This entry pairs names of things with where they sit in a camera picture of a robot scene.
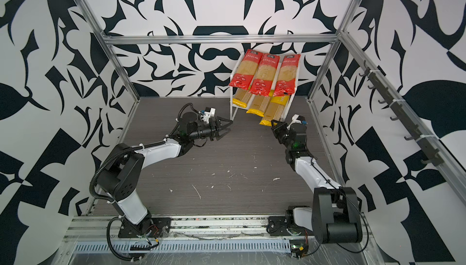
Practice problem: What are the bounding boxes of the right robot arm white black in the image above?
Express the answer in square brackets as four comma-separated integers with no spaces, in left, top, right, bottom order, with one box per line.
[271,116,363,245]

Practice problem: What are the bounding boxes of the wall hook rack grey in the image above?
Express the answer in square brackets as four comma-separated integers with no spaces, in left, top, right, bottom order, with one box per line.
[359,61,445,167]

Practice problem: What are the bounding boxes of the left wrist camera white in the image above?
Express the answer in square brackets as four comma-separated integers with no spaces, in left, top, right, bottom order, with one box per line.
[200,107,216,124]

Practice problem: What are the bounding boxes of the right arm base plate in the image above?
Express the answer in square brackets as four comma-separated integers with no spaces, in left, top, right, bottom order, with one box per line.
[266,216,314,237]

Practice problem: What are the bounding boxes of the red spaghetti bag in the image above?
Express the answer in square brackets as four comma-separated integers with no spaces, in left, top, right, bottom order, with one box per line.
[250,53,280,96]
[229,49,264,90]
[273,54,301,97]

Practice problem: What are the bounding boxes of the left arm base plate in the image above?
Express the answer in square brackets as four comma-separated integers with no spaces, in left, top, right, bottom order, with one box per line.
[118,217,172,238]

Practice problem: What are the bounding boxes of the yellow spaghetti bag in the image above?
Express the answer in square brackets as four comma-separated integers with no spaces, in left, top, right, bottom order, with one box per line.
[232,89,252,108]
[246,90,274,117]
[260,96,290,127]

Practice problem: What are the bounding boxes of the aluminium front rail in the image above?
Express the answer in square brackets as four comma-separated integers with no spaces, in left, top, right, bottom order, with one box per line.
[65,213,374,240]

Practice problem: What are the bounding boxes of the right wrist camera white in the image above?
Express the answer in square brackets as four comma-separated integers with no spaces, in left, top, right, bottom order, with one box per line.
[288,114,307,128]

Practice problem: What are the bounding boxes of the black corrugated cable hose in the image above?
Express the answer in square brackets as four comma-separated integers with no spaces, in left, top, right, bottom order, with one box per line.
[89,102,199,262]

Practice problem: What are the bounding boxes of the white cable duct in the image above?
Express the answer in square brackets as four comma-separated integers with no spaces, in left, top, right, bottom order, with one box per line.
[74,239,291,254]

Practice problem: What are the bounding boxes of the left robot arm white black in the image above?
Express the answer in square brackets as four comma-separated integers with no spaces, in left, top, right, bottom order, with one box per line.
[89,109,233,226]

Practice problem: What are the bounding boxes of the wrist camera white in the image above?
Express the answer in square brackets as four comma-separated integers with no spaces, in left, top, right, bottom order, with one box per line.
[200,107,216,124]
[288,114,307,128]

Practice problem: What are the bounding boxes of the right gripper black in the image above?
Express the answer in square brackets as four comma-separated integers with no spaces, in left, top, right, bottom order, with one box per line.
[272,119,296,153]

